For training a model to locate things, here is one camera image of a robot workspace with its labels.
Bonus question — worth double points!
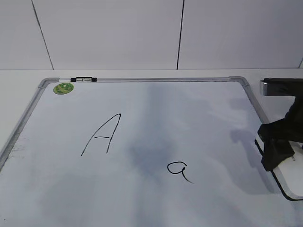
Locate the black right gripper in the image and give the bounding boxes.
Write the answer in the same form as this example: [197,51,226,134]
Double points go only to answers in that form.
[258,96,303,171]

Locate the white eraser with black felt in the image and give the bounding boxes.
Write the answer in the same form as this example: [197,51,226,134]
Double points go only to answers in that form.
[270,141,303,201]

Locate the green round magnet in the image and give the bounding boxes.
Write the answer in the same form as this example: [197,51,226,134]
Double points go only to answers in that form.
[53,83,74,95]

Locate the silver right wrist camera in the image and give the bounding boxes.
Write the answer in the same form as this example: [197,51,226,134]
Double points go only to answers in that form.
[260,78,303,97]

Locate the white whiteboard with grey frame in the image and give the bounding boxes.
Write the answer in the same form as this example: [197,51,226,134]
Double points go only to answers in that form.
[0,77,303,227]

